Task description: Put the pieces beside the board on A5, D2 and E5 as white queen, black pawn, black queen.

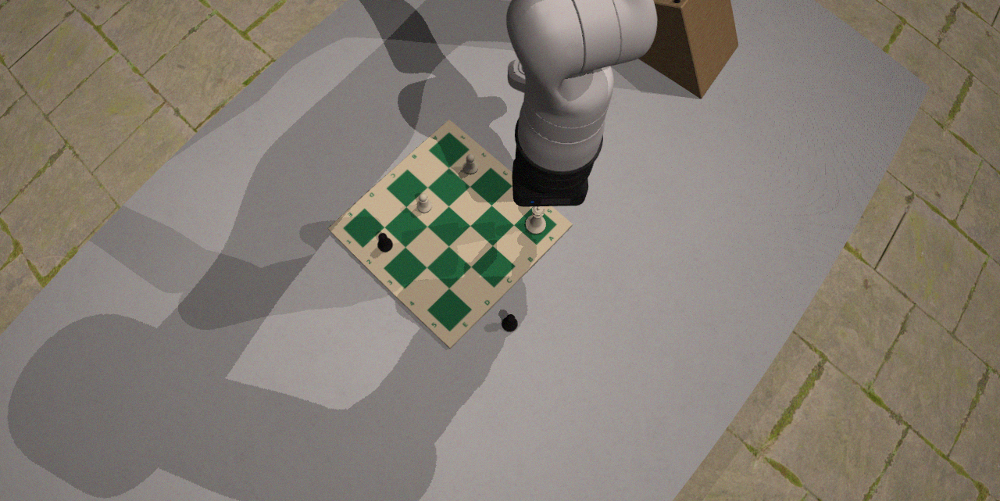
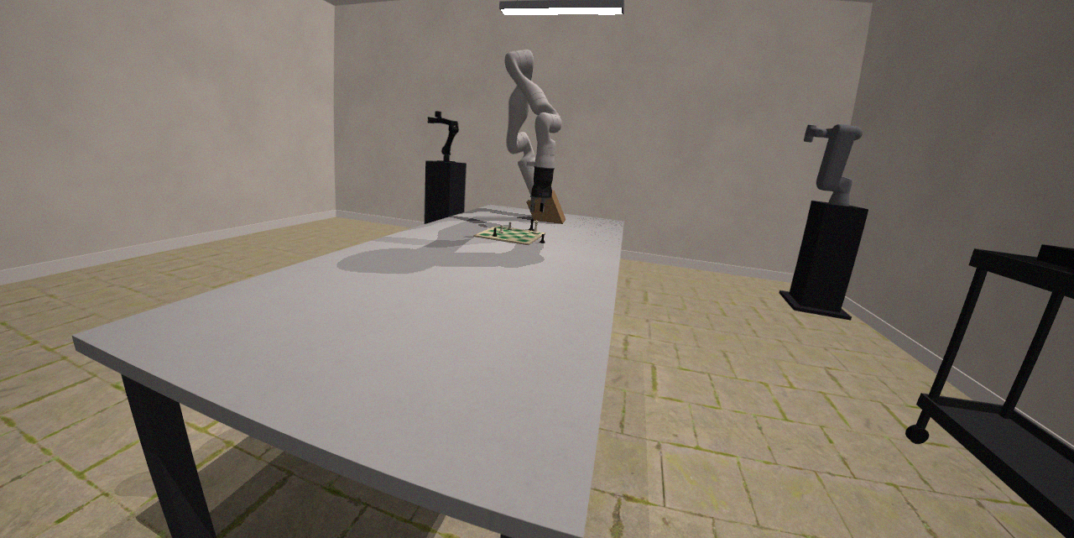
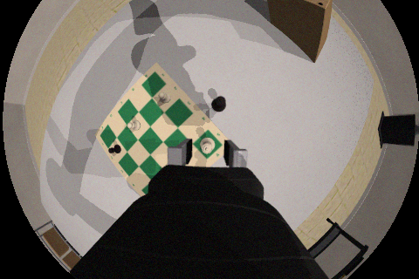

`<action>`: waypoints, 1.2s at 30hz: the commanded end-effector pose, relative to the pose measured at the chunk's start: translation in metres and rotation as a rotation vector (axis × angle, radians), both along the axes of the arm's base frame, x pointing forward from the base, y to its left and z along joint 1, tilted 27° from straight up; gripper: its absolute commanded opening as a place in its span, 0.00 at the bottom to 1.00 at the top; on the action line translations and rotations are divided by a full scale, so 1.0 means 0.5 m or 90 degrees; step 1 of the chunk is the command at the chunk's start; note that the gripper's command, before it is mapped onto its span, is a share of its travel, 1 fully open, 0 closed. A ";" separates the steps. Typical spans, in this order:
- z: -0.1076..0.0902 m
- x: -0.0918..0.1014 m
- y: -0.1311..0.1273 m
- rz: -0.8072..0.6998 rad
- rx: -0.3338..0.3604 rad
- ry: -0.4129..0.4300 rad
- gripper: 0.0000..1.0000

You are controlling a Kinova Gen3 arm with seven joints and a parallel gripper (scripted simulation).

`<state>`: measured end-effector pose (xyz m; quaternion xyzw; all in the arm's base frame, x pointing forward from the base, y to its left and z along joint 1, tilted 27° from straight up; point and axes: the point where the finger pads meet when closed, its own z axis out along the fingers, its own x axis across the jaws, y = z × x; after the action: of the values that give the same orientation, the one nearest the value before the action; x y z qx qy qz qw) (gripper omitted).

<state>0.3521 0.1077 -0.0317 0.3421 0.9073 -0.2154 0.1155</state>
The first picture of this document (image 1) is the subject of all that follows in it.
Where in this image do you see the green and cream chessboard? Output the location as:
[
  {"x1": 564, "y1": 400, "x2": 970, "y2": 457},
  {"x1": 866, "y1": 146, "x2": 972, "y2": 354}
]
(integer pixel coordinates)
[{"x1": 328, "y1": 120, "x2": 573, "y2": 348}]

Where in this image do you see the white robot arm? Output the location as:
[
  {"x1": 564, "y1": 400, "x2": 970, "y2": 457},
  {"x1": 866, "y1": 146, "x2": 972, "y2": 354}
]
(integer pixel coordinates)
[{"x1": 506, "y1": 0, "x2": 657, "y2": 143}]

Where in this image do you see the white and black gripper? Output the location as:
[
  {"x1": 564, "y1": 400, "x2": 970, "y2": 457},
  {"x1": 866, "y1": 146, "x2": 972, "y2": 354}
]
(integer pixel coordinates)
[{"x1": 508, "y1": 59, "x2": 605, "y2": 207}]

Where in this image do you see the white pawn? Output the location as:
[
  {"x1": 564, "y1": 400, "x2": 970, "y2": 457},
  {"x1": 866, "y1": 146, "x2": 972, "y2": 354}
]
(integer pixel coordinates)
[
  {"x1": 463, "y1": 154, "x2": 478, "y2": 174},
  {"x1": 417, "y1": 193, "x2": 432, "y2": 213}
]

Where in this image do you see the black pawn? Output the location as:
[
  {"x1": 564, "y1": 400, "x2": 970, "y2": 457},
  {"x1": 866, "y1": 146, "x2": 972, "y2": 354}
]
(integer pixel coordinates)
[
  {"x1": 378, "y1": 233, "x2": 393, "y2": 252},
  {"x1": 502, "y1": 314, "x2": 518, "y2": 332}
]

